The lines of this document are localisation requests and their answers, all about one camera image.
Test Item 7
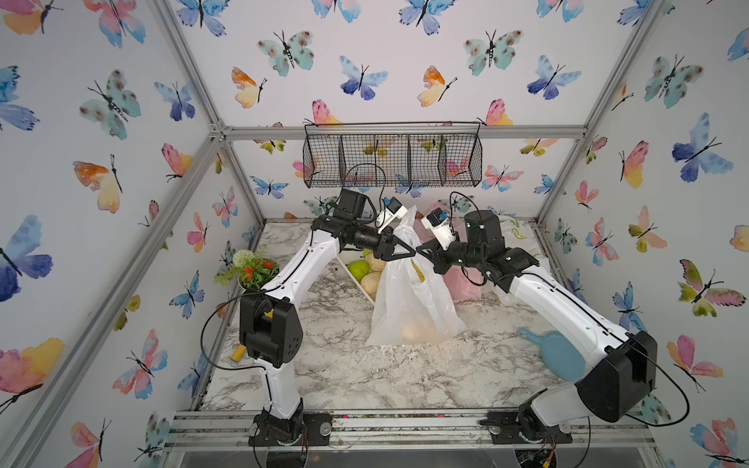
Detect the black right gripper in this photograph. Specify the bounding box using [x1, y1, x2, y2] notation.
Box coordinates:
[415, 237, 488, 277]

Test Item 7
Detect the clear white plastic bag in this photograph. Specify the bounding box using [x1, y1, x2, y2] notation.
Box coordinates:
[365, 206, 468, 346]

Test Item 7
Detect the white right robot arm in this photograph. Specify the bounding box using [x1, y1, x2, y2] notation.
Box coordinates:
[417, 209, 657, 440]

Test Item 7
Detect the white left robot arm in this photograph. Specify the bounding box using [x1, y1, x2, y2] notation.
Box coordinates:
[239, 189, 415, 446]

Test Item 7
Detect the beige pear centre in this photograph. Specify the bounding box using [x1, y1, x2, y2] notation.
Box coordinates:
[363, 250, 386, 272]

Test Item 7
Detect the beige pear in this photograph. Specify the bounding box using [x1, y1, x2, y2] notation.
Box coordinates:
[363, 250, 386, 272]
[402, 324, 425, 344]
[360, 272, 382, 298]

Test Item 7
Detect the beige pear lower left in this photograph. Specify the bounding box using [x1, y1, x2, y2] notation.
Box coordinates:
[360, 272, 382, 298]

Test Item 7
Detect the green pear left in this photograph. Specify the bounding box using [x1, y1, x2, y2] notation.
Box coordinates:
[347, 259, 371, 283]

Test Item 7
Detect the white rectangular tray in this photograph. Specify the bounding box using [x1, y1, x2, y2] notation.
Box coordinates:
[337, 220, 384, 303]

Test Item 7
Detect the pink plastic bag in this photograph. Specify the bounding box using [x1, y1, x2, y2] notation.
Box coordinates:
[414, 200, 483, 303]

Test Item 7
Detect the beige pear lower right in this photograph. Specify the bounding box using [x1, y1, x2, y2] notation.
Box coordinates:
[402, 324, 425, 344]

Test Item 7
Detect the lemon print plastic bag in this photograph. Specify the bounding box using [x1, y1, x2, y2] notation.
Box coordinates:
[499, 214, 543, 259]

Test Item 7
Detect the potted flower plant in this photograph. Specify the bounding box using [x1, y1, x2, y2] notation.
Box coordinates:
[214, 250, 280, 292]

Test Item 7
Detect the light blue dustpan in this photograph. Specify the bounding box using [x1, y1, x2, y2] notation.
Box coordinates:
[518, 328, 586, 383]

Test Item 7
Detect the yellow toy shovel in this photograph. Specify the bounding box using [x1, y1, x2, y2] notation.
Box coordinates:
[230, 345, 247, 364]

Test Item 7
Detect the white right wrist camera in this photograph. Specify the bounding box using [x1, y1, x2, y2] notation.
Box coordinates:
[421, 208, 456, 251]

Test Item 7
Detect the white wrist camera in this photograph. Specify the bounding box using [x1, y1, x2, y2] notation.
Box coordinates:
[421, 208, 456, 251]
[374, 197, 408, 233]

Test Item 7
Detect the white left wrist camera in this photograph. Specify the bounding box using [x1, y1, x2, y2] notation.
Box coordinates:
[374, 197, 408, 233]

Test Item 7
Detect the black wire wall basket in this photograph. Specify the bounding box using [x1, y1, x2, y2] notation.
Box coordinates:
[296, 122, 484, 189]

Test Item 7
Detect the aluminium front rail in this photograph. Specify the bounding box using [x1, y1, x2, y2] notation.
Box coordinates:
[166, 408, 655, 452]

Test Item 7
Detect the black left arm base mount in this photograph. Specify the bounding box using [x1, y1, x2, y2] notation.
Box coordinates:
[248, 402, 333, 448]

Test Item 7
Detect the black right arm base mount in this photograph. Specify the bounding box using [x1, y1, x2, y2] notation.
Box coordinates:
[478, 390, 573, 445]

